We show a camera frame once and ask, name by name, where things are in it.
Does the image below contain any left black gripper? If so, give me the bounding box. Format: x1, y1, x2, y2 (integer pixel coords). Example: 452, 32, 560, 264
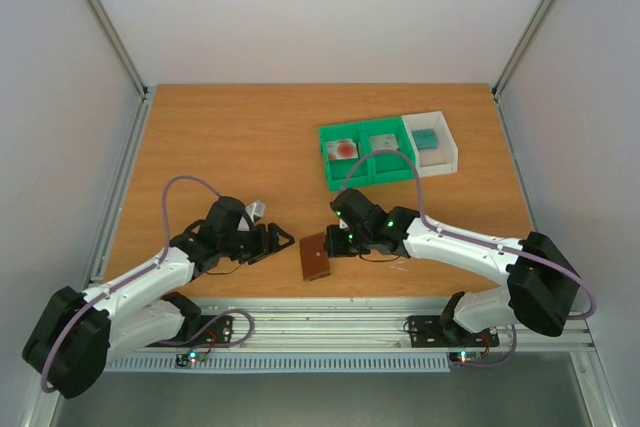
221, 224, 296, 264

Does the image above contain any brown leather card holder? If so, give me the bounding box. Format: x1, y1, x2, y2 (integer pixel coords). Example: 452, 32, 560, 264
299, 233, 331, 282

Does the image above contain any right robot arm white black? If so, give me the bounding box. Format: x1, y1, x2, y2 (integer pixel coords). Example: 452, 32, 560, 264
325, 202, 579, 345

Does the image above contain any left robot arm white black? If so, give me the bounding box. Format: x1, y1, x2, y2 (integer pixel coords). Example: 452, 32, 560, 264
22, 196, 295, 398

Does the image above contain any red white card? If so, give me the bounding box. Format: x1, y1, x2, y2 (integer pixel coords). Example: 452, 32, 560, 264
325, 138, 359, 161

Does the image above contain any grey card in bin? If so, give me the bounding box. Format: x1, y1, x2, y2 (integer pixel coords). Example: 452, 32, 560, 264
369, 133, 400, 151

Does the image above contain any teal card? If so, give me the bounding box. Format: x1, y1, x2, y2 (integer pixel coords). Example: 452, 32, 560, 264
411, 129, 439, 150

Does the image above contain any green double bin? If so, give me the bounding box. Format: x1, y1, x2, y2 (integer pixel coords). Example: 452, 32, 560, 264
318, 115, 420, 192

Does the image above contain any white bin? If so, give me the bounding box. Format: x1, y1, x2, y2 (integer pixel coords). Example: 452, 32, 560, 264
402, 111, 459, 178

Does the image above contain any left controller board with leds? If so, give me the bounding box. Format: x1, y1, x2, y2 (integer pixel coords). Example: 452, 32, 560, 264
174, 352, 208, 368

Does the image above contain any controller board with leds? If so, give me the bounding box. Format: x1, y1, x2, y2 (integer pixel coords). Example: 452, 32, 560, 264
174, 352, 208, 368
449, 350, 487, 364

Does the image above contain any right controller board with leds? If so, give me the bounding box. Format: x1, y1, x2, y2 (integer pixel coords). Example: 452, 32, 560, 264
449, 350, 487, 364

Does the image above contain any left aluminium upright profile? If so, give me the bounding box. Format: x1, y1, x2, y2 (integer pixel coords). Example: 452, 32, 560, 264
57, 0, 151, 98

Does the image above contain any aluminium upright profile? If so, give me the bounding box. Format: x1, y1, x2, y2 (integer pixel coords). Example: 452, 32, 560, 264
57, 0, 151, 98
492, 0, 589, 98

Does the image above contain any right aluminium upright profile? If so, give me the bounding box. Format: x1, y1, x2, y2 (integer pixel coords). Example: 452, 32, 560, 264
492, 0, 589, 98

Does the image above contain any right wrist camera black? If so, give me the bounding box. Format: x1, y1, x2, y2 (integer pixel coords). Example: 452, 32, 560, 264
330, 188, 385, 229

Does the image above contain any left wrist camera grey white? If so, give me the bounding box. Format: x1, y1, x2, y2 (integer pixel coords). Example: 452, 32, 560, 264
238, 200, 266, 231

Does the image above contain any aluminium front rail frame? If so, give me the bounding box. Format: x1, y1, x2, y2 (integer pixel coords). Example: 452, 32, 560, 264
45, 296, 596, 353

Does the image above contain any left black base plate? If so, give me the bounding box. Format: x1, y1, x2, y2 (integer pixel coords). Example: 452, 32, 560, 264
189, 315, 233, 348

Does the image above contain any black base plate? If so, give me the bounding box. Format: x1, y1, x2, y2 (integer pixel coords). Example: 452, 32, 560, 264
189, 315, 233, 348
403, 315, 500, 348

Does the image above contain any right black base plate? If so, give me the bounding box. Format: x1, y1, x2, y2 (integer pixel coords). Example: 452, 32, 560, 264
403, 315, 500, 348

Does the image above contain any blue slotted cable duct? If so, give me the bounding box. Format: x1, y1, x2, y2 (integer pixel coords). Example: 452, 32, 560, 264
106, 352, 450, 375

